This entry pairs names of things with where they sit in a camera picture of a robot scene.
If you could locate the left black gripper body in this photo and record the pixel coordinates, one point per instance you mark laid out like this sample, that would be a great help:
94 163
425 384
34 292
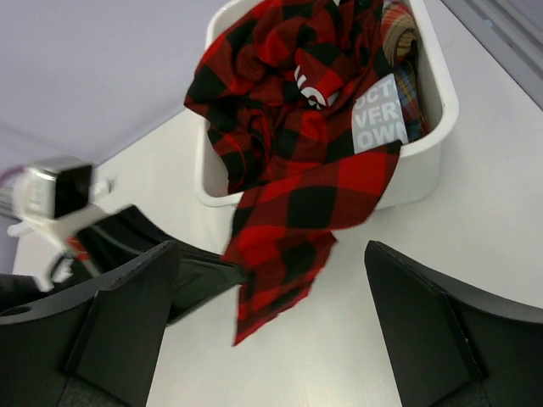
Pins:
83 259

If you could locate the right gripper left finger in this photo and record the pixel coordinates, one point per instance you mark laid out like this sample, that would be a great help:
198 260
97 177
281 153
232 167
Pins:
93 344

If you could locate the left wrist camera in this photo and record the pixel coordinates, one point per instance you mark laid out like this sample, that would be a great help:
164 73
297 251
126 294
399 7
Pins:
55 169

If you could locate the brown plaid shirt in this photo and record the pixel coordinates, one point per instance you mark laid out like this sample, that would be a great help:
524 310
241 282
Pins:
400 46

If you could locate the red black plaid shirt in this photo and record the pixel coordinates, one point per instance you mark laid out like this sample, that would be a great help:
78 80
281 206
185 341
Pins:
277 88

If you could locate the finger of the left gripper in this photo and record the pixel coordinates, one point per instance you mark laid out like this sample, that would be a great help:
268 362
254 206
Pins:
201 277
119 238

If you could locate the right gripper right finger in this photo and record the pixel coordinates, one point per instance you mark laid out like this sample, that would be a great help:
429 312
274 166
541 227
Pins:
450 343

